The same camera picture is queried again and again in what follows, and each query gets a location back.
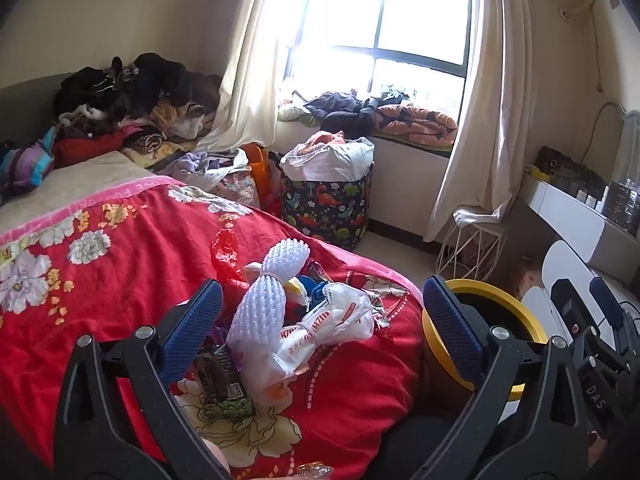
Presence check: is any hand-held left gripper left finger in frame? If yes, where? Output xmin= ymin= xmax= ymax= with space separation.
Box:
xmin=52 ymin=278 xmax=236 ymax=480

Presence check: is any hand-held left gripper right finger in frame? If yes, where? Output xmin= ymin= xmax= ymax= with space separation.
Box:
xmin=422 ymin=275 xmax=591 ymax=480

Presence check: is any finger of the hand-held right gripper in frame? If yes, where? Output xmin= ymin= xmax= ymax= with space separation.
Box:
xmin=589 ymin=276 xmax=640 ymax=376
xmin=550 ymin=277 xmax=618 ymax=436

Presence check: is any dark snack packet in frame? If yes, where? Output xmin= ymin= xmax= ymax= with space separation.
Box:
xmin=192 ymin=347 xmax=257 ymax=422

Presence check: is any yellow rimmed trash bin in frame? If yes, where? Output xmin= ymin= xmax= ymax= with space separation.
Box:
xmin=421 ymin=279 xmax=548 ymax=403

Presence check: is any white foam net sleeve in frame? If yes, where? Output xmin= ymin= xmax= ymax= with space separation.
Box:
xmin=226 ymin=239 xmax=312 ymax=361

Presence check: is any red plastic bag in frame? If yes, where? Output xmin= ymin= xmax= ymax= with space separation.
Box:
xmin=210 ymin=227 xmax=251 ymax=286

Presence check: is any white plastic bag orange print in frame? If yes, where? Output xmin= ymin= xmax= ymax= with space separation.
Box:
xmin=240 ymin=282 xmax=376 ymax=408

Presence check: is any person's right hand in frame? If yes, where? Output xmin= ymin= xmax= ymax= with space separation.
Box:
xmin=587 ymin=432 xmax=608 ymax=467

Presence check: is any pink cardboard box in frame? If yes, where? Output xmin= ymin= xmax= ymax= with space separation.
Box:
xmin=510 ymin=265 xmax=543 ymax=301

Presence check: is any silver foil wrapper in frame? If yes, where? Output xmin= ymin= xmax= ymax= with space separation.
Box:
xmin=360 ymin=287 xmax=408 ymax=331

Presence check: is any red floral blanket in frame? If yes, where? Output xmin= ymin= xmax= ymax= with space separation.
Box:
xmin=0 ymin=177 xmax=426 ymax=480

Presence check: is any white desk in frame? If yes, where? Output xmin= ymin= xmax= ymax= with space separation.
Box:
xmin=520 ymin=167 xmax=640 ymax=281

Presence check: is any clear cosmetics organizer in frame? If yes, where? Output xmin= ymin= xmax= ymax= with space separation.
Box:
xmin=607 ymin=177 xmax=640 ymax=236

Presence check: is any yellow white wrapper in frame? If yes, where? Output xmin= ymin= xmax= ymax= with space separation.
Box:
xmin=285 ymin=277 xmax=308 ymax=306

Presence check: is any blue wrapper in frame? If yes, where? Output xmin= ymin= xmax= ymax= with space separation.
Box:
xmin=300 ymin=262 xmax=333 ymax=311

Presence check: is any camouflage bag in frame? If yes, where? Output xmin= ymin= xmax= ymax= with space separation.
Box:
xmin=534 ymin=146 xmax=608 ymax=196

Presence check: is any pink floral bag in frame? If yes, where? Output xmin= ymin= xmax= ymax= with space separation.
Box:
xmin=212 ymin=167 xmax=261 ymax=208

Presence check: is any floral bag with clothes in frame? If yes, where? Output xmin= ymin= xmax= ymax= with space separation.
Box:
xmin=160 ymin=147 xmax=251 ymax=191

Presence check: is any dinosaur print laundry basket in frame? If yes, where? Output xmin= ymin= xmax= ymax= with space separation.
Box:
xmin=279 ymin=157 xmax=375 ymax=251

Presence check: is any brown patterned blanket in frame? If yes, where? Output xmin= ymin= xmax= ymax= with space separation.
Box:
xmin=117 ymin=125 xmax=198 ymax=168

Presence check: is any beige bed sheet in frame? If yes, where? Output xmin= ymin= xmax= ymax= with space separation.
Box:
xmin=0 ymin=150 xmax=156 ymax=241

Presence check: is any white cloth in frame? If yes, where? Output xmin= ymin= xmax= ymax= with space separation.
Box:
xmin=280 ymin=132 xmax=375 ymax=183

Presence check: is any orange patterned quilt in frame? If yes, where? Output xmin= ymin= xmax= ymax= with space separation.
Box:
xmin=372 ymin=102 xmax=458 ymax=148

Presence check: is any tan cream cloth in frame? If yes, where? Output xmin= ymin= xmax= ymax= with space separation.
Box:
xmin=150 ymin=101 xmax=217 ymax=141

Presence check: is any orange red cloth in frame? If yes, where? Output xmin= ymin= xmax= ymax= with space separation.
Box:
xmin=305 ymin=130 xmax=347 ymax=150

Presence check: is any cream curtain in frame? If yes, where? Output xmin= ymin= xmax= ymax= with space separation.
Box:
xmin=424 ymin=0 xmax=538 ymax=243
xmin=197 ymin=0 xmax=321 ymax=153

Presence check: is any colourful striped cloth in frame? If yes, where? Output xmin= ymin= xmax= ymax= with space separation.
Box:
xmin=0 ymin=127 xmax=58 ymax=196

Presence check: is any green cushion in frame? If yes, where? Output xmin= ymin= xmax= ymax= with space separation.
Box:
xmin=277 ymin=102 xmax=321 ymax=126

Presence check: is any dark blue jacket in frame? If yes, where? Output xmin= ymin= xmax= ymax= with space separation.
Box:
xmin=302 ymin=89 xmax=381 ymax=133

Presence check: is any pile of black clothes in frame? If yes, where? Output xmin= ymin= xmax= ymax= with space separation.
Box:
xmin=52 ymin=52 xmax=223 ymax=121

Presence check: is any grey headboard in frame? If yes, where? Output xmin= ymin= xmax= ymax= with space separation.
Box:
xmin=0 ymin=72 xmax=76 ymax=146

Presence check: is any window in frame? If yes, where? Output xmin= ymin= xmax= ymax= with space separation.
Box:
xmin=285 ymin=0 xmax=473 ymax=116

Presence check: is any white wire stool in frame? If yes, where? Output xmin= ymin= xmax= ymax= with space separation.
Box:
xmin=435 ymin=205 xmax=508 ymax=286

